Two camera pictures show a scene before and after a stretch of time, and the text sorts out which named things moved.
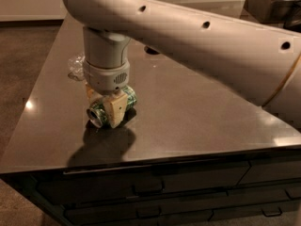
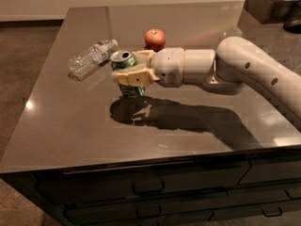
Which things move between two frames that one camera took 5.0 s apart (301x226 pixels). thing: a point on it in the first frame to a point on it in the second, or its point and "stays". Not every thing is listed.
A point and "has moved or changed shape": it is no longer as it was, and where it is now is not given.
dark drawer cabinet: (258, 187) stays
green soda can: (98, 113) has moved or changed shape
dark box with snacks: (276, 4) stays
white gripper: (107, 78) to (168, 65)
